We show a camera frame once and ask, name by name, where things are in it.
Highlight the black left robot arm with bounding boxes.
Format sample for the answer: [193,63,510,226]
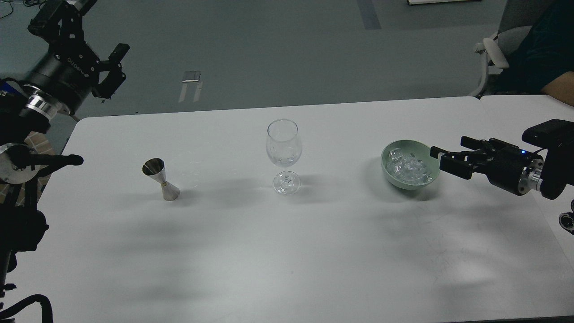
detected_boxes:
[0,0,130,298]

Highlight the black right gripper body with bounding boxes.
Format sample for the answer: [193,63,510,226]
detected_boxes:
[482,141,544,196]

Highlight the clear wine glass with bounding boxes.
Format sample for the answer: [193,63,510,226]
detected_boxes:
[266,118,303,195]

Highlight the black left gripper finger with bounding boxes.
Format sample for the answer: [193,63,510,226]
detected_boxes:
[92,43,130,100]
[27,0,97,50]

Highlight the white office chair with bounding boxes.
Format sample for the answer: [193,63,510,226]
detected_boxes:
[468,0,554,98]

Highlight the person in teal shirt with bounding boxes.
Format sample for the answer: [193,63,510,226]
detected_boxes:
[495,0,574,106]

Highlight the black floor cables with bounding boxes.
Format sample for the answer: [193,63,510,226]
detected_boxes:
[0,0,50,19]

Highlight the green bowl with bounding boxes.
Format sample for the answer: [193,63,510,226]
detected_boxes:
[380,140,440,191]

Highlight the steel cocktail jigger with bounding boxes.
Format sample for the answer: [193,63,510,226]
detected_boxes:
[142,158,180,201]

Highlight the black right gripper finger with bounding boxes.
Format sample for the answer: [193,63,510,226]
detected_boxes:
[461,136,516,155]
[429,146,487,180]

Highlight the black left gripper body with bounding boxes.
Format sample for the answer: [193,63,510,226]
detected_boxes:
[19,43,99,122]

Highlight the clear ice cubes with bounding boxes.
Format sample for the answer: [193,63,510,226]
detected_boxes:
[385,148,436,185]

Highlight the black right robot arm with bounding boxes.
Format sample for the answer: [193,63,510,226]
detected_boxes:
[429,119,574,200]

